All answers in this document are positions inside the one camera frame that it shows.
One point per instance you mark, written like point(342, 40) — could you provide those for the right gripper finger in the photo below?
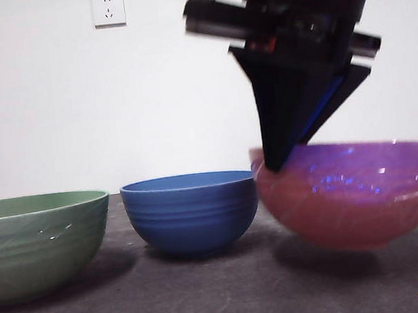
point(350, 82)
point(285, 103)

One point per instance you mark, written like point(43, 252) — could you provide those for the red ribbed bowl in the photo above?
point(349, 212)

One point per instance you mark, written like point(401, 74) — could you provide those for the green ribbed bowl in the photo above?
point(36, 253)

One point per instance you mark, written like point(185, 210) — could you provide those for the blue ribbed bowl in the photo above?
point(191, 222)

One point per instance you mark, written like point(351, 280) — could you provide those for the white wall socket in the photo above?
point(108, 9)

